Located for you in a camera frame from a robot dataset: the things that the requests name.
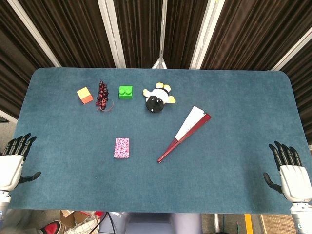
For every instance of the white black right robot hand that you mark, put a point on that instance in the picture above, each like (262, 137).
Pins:
(296, 181)

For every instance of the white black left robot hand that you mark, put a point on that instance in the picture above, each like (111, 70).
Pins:
(9, 168)

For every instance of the red patterned playing card deck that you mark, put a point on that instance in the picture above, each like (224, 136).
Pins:
(121, 148)

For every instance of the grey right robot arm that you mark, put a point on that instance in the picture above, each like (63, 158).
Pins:
(302, 217)

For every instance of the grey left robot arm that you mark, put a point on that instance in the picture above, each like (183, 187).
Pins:
(3, 202)

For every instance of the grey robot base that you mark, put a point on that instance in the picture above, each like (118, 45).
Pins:
(151, 224)

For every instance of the tan woven floor mat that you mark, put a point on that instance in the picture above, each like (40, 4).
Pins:
(276, 224)

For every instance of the yellow floor tape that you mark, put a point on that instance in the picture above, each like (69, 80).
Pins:
(249, 224)

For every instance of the red black shoe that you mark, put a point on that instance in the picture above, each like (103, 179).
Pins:
(51, 227)

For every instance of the brown cardboard box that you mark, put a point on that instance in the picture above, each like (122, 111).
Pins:
(78, 221)

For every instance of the dark brown curtain panel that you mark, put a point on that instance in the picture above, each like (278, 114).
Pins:
(12, 73)
(73, 31)
(182, 29)
(256, 31)
(139, 29)
(303, 92)

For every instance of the yellow orange cube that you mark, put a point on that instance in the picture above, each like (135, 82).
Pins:
(84, 95)

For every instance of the dark red grape bunch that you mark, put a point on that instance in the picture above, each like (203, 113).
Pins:
(102, 95)

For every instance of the red white folding fan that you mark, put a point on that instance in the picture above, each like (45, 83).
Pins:
(187, 131)

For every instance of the green toy building block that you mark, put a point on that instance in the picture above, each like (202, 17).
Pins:
(126, 92)

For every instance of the blue felt table mat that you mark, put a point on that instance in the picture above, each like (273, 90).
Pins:
(156, 175)

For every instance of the black white plush toy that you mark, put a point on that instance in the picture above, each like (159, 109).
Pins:
(156, 101)

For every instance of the wide white frame post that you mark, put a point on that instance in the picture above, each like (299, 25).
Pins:
(207, 34)
(112, 31)
(34, 31)
(292, 48)

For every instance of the thin white frame post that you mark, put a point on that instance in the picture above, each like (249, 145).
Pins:
(161, 36)

